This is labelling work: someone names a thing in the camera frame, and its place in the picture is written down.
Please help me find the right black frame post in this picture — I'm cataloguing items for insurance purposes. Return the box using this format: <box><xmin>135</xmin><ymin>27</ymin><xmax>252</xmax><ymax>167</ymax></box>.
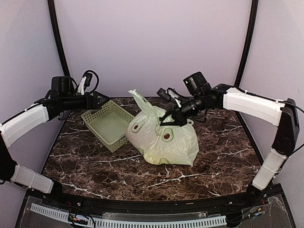
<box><xmin>234</xmin><ymin>0</ymin><xmax>258</xmax><ymax>88</ymax></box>

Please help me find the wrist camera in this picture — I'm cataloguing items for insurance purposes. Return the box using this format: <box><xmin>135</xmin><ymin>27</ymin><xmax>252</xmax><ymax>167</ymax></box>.
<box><xmin>50</xmin><ymin>70</ymin><xmax>100</xmax><ymax>95</ymax></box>
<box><xmin>156</xmin><ymin>71</ymin><xmax>212</xmax><ymax>107</ymax></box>

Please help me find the black front table rail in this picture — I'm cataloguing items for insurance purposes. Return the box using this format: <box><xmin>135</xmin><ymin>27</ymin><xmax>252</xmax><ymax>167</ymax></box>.
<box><xmin>42</xmin><ymin>190</ymin><xmax>266</xmax><ymax>215</ymax></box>

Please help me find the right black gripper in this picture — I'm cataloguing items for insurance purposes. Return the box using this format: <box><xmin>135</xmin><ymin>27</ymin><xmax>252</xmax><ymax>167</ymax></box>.
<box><xmin>158</xmin><ymin>93</ymin><xmax>206</xmax><ymax>126</ymax></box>

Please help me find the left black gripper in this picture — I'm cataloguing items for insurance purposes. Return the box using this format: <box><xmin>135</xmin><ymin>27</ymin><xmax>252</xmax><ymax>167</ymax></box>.
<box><xmin>61</xmin><ymin>90</ymin><xmax>110</xmax><ymax>110</ymax></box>

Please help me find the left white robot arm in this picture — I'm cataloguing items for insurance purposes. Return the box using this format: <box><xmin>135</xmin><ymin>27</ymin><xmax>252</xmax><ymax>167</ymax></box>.
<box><xmin>0</xmin><ymin>91</ymin><xmax>110</xmax><ymax>207</ymax></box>

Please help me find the light green perforated basket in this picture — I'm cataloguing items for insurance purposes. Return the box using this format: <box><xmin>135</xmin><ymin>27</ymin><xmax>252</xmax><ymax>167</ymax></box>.
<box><xmin>81</xmin><ymin>100</ymin><xmax>134</xmax><ymax>152</ymax></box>

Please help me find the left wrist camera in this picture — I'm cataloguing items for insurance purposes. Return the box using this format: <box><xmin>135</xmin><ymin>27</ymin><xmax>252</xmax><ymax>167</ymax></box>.
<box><xmin>50</xmin><ymin>70</ymin><xmax>100</xmax><ymax>95</ymax></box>

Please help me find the black frame post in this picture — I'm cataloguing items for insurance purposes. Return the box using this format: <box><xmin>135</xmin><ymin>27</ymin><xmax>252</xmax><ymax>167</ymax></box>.
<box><xmin>47</xmin><ymin>0</ymin><xmax>71</xmax><ymax>77</ymax></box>
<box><xmin>234</xmin><ymin>0</ymin><xmax>258</xmax><ymax>88</ymax></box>

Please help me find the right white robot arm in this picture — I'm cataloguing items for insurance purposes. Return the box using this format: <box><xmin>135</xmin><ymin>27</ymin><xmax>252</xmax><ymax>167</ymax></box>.
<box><xmin>159</xmin><ymin>84</ymin><xmax>300</xmax><ymax>206</ymax></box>

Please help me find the white slotted cable duct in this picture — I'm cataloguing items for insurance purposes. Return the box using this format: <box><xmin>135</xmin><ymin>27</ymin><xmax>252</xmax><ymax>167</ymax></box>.
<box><xmin>30</xmin><ymin>203</ymin><xmax>227</xmax><ymax>228</ymax></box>

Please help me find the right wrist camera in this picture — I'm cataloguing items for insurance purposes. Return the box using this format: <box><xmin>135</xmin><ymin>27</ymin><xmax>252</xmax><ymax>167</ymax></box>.
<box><xmin>156</xmin><ymin>71</ymin><xmax>212</xmax><ymax>107</ymax></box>

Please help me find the light green plastic bag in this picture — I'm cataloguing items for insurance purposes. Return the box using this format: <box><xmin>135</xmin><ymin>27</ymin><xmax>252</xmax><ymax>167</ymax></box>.
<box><xmin>126</xmin><ymin>89</ymin><xmax>199</xmax><ymax>166</ymax></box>

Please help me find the left black frame post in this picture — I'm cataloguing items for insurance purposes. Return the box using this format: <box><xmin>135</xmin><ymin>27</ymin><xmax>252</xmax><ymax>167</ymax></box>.
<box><xmin>47</xmin><ymin>0</ymin><xmax>71</xmax><ymax>77</ymax></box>

